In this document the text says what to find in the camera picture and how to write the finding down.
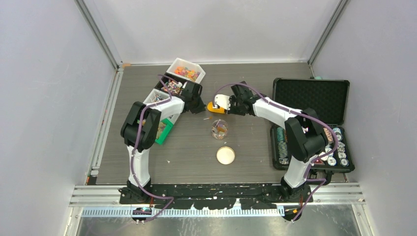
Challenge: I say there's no black poker chip case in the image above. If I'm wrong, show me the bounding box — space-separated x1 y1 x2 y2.
272 78 355 184

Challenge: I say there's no yellow plastic scoop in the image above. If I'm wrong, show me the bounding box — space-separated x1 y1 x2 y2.
207 102 227 114

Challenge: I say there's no white lollipop bin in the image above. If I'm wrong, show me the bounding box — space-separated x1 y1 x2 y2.
143 88 180 124

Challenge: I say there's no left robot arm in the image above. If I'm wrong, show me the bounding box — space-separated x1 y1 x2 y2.
120 79 205 204

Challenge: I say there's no white gummy candy bin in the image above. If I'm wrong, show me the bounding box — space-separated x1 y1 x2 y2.
166 58 206 84

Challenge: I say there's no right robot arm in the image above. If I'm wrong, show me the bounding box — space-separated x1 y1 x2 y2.
208 81 328 202

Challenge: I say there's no green candy bin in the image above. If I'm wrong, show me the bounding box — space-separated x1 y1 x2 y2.
155 118 174 145

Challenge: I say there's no clear plastic jar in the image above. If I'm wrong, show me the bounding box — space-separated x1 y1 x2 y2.
211 119 229 140

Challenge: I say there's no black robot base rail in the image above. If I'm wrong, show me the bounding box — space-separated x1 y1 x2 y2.
119 183 313 210

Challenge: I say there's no black swirl lollipop bin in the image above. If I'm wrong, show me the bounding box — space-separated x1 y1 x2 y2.
154 74 189 97

